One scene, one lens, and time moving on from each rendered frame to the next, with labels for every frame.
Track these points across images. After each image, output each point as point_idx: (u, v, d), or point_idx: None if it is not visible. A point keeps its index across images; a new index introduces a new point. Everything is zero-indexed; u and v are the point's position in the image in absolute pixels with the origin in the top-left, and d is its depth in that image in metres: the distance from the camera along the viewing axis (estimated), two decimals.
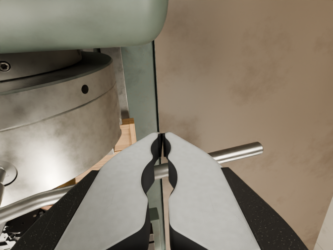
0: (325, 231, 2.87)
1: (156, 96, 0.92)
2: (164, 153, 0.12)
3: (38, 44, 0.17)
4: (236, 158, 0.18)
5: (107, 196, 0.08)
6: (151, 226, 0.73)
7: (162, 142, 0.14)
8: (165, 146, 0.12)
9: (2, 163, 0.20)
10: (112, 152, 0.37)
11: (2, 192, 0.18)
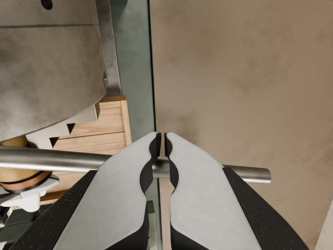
0: (326, 232, 2.81)
1: (153, 82, 0.85)
2: (166, 153, 0.12)
3: None
4: None
5: (106, 196, 0.08)
6: None
7: (161, 141, 0.14)
8: (166, 146, 0.12)
9: None
10: (94, 118, 0.30)
11: None
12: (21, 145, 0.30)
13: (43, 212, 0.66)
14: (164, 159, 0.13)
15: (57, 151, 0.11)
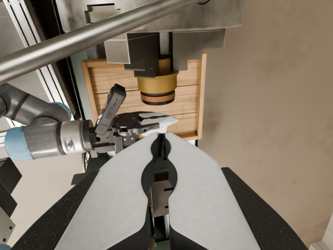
0: None
1: None
2: (164, 153, 0.12)
3: None
4: None
5: (107, 196, 0.08)
6: None
7: (162, 142, 0.14)
8: (165, 146, 0.12)
9: None
10: (223, 45, 0.40)
11: None
12: (168, 65, 0.39)
13: None
14: (81, 50, 0.13)
15: (157, 19, 0.15)
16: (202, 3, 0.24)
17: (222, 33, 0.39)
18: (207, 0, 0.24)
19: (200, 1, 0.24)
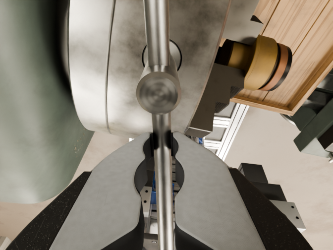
0: None
1: None
2: (172, 153, 0.12)
3: None
4: None
5: (100, 196, 0.08)
6: None
7: None
8: (173, 146, 0.12)
9: None
10: None
11: None
12: (241, 51, 0.29)
13: (318, 100, 0.61)
14: None
15: (173, 210, 0.15)
16: (180, 60, 0.17)
17: None
18: (179, 52, 0.17)
19: (177, 63, 0.17)
